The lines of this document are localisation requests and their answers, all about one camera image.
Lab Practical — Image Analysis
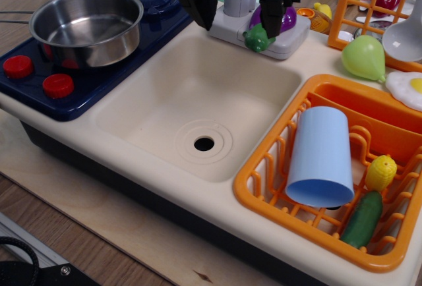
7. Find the purple toy eggplant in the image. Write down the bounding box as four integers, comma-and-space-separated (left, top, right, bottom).
243, 6, 297, 53

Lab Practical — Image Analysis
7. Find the stainless steel pan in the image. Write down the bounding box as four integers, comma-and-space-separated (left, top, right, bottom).
0, 0, 145, 69

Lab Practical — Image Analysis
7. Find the grey toy faucet base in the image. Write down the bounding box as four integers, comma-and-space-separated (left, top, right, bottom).
208, 0, 311, 60

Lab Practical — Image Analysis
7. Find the yellow toy banana piece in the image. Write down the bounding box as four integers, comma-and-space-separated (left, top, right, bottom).
314, 3, 332, 19

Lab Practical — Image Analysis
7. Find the orange toy bowl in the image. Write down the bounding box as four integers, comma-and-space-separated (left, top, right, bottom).
296, 8, 332, 35

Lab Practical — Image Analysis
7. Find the light green toy pear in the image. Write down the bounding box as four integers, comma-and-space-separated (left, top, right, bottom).
342, 35, 386, 82

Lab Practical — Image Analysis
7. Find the cream toy sink unit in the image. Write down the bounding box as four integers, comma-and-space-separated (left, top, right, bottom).
1, 24, 421, 285

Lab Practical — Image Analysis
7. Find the magenta toy item in crate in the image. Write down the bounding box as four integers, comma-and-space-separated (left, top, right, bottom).
373, 0, 401, 18

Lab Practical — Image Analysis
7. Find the grey plastic ladle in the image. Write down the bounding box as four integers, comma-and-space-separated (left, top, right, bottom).
382, 0, 421, 62

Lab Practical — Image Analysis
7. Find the orange plastic crate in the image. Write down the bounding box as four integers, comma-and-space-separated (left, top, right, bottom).
327, 0, 422, 72

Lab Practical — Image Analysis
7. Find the toy fried egg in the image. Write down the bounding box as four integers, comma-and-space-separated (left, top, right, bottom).
386, 71, 421, 111

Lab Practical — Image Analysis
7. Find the orange dish rack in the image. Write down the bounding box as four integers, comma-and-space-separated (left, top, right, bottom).
233, 74, 421, 275

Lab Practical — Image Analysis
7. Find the light blue plastic cup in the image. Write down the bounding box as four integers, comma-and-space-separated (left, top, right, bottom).
286, 106, 354, 208

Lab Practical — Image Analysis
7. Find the red stove knob right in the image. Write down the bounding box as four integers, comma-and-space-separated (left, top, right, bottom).
42, 73, 75, 99

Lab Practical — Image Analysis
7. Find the red stove knob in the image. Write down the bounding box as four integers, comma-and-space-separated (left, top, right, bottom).
42, 73, 75, 99
3, 55, 34, 79

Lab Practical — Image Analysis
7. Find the yellow toy corn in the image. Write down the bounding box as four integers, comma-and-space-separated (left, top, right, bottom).
365, 155, 398, 192

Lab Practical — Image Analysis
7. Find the navy blue toy stove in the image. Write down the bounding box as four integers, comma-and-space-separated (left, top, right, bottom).
1, 0, 192, 121

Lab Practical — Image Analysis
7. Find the red stove knob left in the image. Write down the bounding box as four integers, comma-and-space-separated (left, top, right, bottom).
3, 55, 34, 79

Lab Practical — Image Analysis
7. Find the green toy cucumber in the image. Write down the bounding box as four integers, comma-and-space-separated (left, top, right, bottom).
340, 191, 383, 248

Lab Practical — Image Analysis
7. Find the black cable bottom left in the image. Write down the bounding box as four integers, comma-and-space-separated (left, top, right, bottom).
0, 236, 40, 269

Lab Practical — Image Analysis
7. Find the black bracket bottom left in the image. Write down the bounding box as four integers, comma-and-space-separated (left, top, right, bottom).
1, 261, 99, 285

